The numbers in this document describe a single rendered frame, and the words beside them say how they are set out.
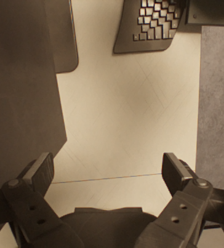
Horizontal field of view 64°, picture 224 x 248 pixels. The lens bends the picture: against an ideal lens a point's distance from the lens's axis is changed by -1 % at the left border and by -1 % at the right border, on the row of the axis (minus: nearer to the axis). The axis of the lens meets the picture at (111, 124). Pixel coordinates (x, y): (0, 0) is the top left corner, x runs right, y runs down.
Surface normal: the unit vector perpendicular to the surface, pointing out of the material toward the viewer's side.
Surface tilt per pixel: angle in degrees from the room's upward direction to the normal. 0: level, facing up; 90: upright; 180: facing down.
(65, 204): 0
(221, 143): 0
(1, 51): 86
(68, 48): 0
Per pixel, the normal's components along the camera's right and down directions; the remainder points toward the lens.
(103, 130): 0.02, 0.29
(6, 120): 0.99, -0.07
